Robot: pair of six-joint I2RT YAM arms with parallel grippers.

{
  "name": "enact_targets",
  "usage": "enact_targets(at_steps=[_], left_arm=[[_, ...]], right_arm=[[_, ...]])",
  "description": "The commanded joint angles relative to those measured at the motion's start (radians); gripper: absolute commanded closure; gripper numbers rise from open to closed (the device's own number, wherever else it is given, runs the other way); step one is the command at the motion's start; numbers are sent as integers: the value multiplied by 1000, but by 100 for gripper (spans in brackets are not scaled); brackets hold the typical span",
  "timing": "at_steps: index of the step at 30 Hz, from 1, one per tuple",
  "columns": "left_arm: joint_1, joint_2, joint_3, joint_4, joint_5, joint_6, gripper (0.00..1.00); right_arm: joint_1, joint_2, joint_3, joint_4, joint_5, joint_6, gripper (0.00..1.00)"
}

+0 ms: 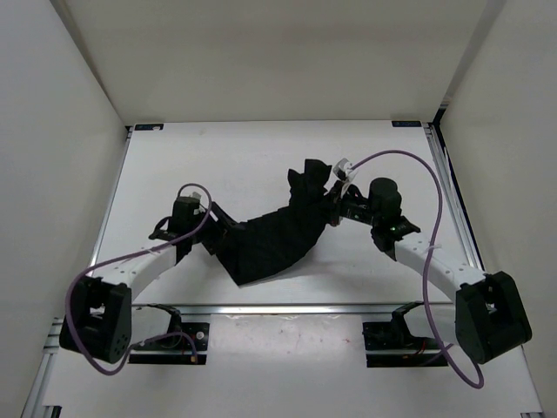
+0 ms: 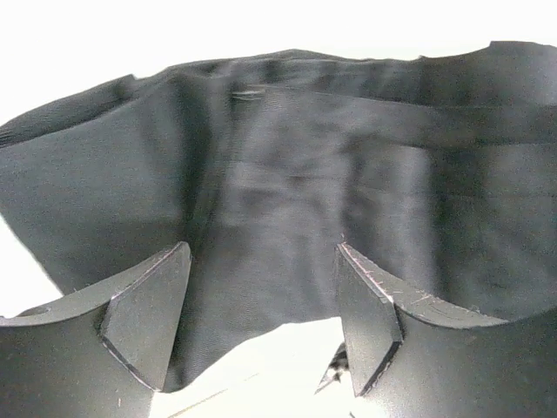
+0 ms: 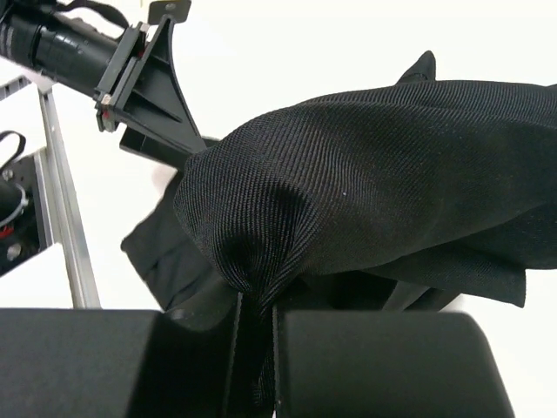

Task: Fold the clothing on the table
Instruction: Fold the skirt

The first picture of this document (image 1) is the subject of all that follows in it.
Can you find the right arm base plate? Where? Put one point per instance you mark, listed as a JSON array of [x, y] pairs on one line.
[[385, 350]]

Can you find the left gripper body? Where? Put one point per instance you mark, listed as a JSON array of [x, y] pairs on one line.
[[205, 232]]

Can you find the front aluminium rail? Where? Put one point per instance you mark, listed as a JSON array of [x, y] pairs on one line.
[[288, 309]]

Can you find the left blue corner label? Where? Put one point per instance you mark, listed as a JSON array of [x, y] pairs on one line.
[[148, 127]]

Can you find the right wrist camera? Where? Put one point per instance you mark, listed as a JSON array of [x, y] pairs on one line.
[[345, 173]]

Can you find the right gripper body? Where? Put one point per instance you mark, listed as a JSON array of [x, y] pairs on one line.
[[357, 209]]

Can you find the left aluminium rail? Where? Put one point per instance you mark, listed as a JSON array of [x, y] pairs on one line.
[[33, 406]]

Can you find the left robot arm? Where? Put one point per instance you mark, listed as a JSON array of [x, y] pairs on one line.
[[98, 319]]

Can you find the blue corner label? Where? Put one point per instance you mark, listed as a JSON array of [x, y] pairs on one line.
[[148, 127], [406, 124]]

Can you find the black pleated skirt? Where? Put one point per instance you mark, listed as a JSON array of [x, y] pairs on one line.
[[260, 248]]

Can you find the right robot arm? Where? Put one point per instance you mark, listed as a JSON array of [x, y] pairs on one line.
[[488, 318]]

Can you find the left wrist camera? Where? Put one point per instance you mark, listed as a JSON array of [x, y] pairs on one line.
[[196, 196]]

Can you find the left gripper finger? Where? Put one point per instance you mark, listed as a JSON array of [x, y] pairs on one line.
[[222, 222], [217, 246]]

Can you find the right blue corner label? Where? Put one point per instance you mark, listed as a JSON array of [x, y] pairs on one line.
[[406, 124]]

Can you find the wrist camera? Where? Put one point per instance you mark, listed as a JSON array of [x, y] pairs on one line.
[[345, 173], [196, 196]]

